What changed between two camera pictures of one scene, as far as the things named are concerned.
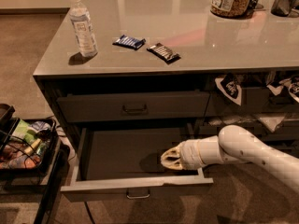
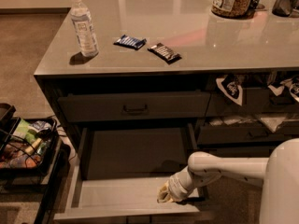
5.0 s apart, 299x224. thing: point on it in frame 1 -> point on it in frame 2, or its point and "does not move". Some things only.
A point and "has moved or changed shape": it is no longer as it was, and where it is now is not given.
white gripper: (191, 154) -> (175, 188)
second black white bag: (291, 83) does not move
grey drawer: (134, 106) does not move
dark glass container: (285, 0) does not move
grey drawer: (124, 164) has moved or changed shape
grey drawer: (266, 133) does not move
